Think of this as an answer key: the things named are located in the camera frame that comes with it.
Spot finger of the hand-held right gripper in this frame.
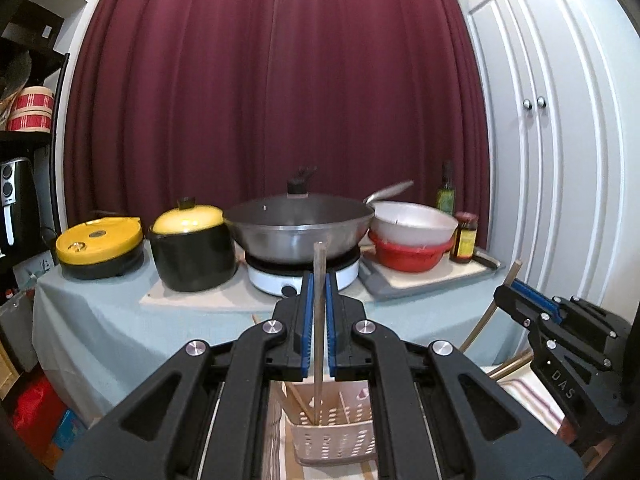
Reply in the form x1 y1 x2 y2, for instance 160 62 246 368
492 285 543 333
510 279 568 323

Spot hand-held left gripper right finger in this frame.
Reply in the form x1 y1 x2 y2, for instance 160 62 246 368
325 272 586 480

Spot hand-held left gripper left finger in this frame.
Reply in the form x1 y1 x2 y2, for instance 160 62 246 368
54 270 315 480

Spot long wooden chopstick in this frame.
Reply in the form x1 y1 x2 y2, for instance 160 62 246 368
312 241 327 423
457 259 524 353

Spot white plastic slotted basket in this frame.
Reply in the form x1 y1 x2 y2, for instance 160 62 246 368
282 380 377 468

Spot white induction cooker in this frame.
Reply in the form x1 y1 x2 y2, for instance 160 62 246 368
245 247 362 297

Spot sauce jar with yellow label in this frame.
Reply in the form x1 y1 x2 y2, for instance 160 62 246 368
449 211 479 265

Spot grey tray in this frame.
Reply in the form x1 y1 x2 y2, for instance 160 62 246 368
360 247 505 303

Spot steel wok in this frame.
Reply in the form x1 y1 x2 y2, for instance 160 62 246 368
223 180 416 266

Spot red basin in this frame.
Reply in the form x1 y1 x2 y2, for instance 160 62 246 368
369 232 455 271

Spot white wardrobe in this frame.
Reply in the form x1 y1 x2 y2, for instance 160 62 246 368
467 0 640 341

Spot dark glass wok lid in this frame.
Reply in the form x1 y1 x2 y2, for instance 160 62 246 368
227 165 373 231

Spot white basin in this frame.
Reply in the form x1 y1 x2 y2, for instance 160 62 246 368
369 201 459 247

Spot green oil bottle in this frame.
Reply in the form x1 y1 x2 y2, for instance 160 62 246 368
436 161 457 217

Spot black cooking pot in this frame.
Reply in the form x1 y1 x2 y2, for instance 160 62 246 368
146 220 238 292

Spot yellow pot lid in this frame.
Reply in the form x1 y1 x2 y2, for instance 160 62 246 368
151 197 224 235

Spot grey tablecloth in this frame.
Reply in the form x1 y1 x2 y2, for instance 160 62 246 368
32 260 521 426

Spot yellow electric griddle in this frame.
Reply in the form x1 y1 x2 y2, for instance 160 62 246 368
55 215 145 281

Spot dark red curtain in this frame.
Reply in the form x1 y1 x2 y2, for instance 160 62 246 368
62 0 493 271

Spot blue box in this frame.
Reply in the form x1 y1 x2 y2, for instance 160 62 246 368
50 408 87 453

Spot white printed bag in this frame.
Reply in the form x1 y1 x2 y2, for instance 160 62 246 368
12 255 56 286

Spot red shiny bag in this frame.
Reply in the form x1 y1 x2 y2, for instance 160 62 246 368
12 375 53 443

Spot grey fabric bag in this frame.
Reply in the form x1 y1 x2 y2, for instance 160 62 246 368
0 290 38 371

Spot wooden box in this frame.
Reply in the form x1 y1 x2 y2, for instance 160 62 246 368
0 345 21 386

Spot black air fryer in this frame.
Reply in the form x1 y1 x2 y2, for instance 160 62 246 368
0 156 38 256

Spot black shelf rack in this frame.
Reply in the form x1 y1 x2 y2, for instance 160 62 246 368
0 2 71 281

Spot red striped round box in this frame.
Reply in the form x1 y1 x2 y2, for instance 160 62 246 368
6 86 55 133

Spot dark plastic bag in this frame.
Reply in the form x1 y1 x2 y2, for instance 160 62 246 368
0 52 33 106

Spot dark brown paper bag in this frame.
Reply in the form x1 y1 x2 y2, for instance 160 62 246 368
0 0 66 43

